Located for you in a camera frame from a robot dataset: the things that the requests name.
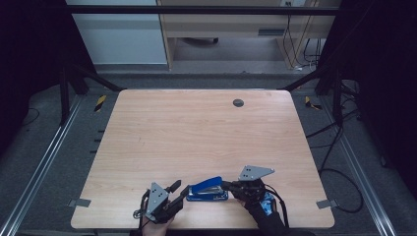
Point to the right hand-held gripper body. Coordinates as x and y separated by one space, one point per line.
250 188

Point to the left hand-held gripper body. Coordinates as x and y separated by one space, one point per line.
159 205

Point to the blue stapler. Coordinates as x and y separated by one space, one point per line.
206 191

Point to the person's left hand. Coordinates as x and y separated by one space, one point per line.
155 229

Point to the person's right hand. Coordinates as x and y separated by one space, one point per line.
264 209

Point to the dark round table grommet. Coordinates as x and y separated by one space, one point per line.
238 103

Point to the dark object under desk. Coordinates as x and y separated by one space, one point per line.
201 40

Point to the white cabinet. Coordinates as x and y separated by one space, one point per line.
121 39

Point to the light wooden desk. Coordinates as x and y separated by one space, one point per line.
229 24

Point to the black curtain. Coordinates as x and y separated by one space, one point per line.
387 82
29 65

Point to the grey table bracket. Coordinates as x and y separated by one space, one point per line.
327 204
78 203

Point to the aluminium floor rail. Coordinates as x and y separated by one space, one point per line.
42 164
360 170

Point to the black frame strut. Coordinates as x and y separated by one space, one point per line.
65 98
337 98

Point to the black horizontal frame bar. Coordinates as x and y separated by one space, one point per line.
196 10

